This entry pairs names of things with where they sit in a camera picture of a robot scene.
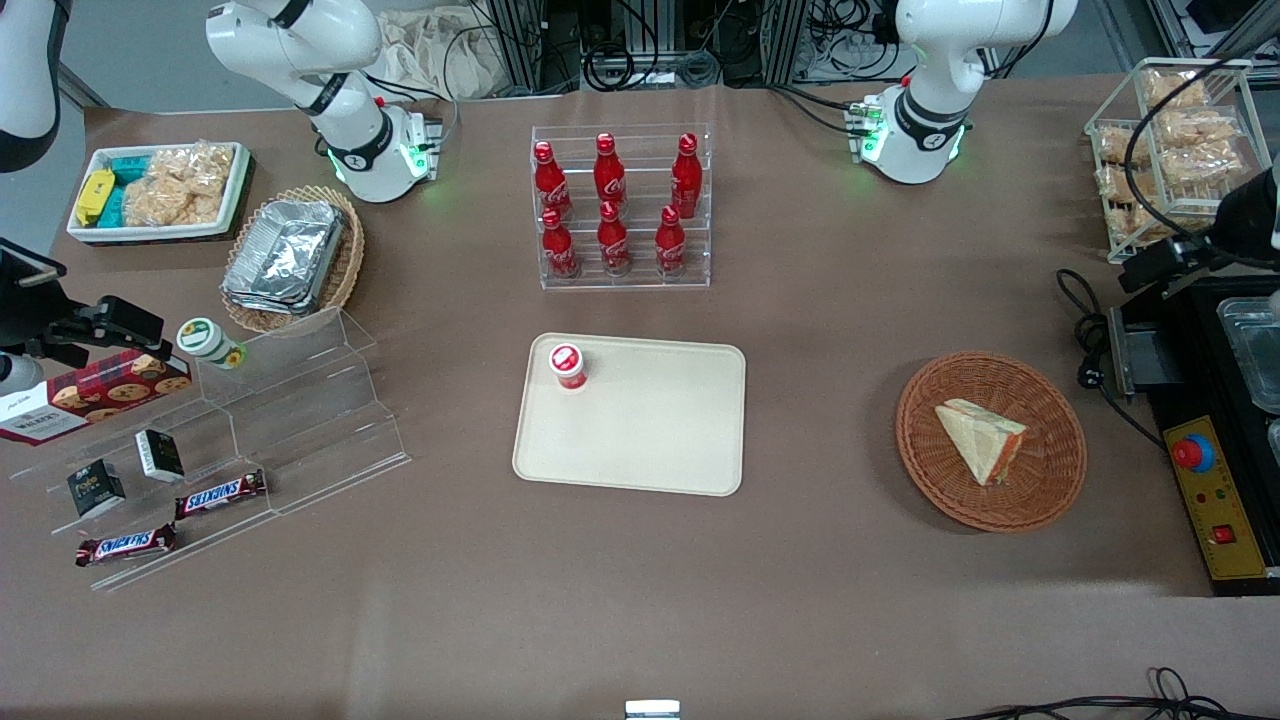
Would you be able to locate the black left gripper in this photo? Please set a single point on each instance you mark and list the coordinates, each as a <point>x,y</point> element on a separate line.
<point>1243,217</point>

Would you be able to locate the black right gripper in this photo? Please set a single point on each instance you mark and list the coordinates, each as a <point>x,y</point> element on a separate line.
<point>22,300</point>

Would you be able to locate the triangular sandwich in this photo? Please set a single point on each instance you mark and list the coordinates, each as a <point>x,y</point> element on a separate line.
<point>985,440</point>

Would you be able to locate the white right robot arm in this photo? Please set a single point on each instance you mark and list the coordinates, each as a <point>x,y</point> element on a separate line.
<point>350,150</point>

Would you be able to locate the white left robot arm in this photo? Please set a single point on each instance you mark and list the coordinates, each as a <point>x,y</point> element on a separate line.
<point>930,130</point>

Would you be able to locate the light wicker oval basket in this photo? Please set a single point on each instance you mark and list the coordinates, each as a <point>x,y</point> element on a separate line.
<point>350,255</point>

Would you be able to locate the brown round wicker basket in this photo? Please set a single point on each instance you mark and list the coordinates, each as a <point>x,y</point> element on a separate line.
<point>1050,470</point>

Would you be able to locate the beige plastic serving tray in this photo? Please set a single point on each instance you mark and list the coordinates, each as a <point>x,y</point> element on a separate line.
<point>660,420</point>

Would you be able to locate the fried snack bag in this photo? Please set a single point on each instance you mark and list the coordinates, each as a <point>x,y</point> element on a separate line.
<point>1115,185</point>
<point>1175,90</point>
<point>1205,167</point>
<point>1135,222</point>
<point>1200,127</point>
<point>1120,145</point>

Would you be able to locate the red tartan cookie box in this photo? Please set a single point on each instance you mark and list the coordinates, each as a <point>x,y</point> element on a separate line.
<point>100,392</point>

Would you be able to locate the green white yogurt bottle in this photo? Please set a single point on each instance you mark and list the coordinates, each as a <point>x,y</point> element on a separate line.
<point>205,340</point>

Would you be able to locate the black sealing machine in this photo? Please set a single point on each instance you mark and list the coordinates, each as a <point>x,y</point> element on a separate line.
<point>1190,350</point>

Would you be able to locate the steel food pan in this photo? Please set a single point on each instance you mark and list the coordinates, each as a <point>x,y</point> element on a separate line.
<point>1250,350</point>

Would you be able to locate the teal snack packet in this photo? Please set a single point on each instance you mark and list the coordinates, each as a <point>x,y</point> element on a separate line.
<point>113,207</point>
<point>127,167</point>

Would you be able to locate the clear rice cracker bag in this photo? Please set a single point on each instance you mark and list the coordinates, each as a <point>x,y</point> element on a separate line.
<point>195,165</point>
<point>165,203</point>

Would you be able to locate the yellow snack packet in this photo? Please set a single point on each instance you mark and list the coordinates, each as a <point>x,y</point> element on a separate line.
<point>94,195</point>

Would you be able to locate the black white small box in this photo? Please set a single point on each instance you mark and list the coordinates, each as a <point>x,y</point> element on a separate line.
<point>160,455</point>

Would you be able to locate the white rectangular snack bin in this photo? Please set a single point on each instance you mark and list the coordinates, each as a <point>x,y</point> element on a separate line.
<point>235,190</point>

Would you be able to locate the stacked aluminium foil trays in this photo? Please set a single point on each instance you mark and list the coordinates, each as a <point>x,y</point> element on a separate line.
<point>285,255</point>

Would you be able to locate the black Face small box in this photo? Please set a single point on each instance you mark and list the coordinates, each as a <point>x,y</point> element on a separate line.
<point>95,488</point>

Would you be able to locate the red emergency stop button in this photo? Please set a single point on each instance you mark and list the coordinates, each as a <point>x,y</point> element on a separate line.
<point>1193,454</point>

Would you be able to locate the Snickers chocolate bar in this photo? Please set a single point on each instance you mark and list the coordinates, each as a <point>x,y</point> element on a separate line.
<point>220,495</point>
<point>125,545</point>

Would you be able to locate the clear acrylic stepped display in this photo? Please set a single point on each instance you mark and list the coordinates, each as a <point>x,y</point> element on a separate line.
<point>300,420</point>

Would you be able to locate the beige cloth bag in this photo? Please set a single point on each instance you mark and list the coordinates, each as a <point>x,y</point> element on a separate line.
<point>430,55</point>

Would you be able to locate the red cola bottle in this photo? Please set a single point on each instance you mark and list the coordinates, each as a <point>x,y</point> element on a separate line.
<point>609,175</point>
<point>686,178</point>
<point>548,185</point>
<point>558,250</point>
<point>669,246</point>
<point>613,243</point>

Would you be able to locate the red white yogurt bottle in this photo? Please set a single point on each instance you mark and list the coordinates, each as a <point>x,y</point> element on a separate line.
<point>567,365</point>

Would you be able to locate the clear acrylic bottle rack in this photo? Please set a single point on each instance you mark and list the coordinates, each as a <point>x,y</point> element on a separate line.
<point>640,150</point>

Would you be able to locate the aluminium frame post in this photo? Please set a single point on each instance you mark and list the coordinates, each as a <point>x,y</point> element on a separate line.
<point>520,45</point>
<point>785,40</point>

